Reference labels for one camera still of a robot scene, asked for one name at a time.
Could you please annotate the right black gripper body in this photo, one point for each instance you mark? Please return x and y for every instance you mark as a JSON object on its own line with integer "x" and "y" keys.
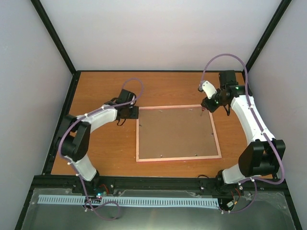
{"x": 212, "y": 107}

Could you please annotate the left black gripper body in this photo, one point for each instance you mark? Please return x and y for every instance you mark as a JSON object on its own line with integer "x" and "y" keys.
{"x": 130, "y": 115}

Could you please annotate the pink picture frame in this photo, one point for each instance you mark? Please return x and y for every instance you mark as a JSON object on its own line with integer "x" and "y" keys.
{"x": 138, "y": 134}

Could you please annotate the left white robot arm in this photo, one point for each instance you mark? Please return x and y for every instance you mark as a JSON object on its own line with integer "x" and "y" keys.
{"x": 73, "y": 137}

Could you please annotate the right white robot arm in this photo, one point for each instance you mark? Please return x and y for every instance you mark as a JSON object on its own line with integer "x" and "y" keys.
{"x": 263, "y": 154}

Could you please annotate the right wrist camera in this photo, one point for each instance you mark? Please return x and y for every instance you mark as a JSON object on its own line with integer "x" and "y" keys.
{"x": 206, "y": 87}

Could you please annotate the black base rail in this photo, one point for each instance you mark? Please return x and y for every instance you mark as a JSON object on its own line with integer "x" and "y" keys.
{"x": 203, "y": 186}

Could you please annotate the light blue cable duct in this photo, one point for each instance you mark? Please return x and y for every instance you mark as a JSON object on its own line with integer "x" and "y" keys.
{"x": 130, "y": 201}

